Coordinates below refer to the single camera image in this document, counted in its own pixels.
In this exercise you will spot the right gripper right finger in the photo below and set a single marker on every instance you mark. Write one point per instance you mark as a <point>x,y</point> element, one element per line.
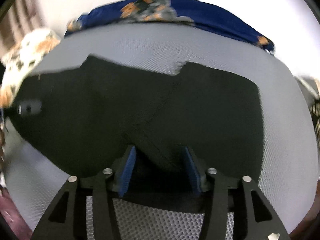
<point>254,216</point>

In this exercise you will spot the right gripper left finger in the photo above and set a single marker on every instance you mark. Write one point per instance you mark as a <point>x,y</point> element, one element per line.
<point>65,217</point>

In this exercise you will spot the black pants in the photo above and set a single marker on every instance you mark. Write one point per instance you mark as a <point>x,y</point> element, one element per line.
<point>91,114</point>

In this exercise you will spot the grey mesh mattress cover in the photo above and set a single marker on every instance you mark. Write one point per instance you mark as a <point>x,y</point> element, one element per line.
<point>289,169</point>

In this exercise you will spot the black white striped knit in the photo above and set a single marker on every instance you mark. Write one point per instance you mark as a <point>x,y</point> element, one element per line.
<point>315,115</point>

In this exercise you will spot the white patterned cloth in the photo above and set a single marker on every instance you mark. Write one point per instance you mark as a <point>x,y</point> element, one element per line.
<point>309,87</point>

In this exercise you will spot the white floral pillow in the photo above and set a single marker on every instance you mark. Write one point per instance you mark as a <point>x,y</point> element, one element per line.
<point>23,58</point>

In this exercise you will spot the blue floral blanket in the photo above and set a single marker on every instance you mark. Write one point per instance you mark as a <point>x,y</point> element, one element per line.
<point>201,15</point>

